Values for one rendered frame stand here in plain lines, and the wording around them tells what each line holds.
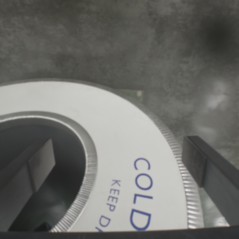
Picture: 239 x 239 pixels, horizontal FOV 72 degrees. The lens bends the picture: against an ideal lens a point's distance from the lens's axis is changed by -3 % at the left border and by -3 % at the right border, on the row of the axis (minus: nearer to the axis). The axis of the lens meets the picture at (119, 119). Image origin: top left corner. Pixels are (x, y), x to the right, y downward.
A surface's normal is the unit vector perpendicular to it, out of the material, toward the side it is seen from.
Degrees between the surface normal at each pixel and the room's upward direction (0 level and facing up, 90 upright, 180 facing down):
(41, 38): 0
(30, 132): 11
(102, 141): 90
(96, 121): 90
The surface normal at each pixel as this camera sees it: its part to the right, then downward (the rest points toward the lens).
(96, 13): -0.03, 0.65
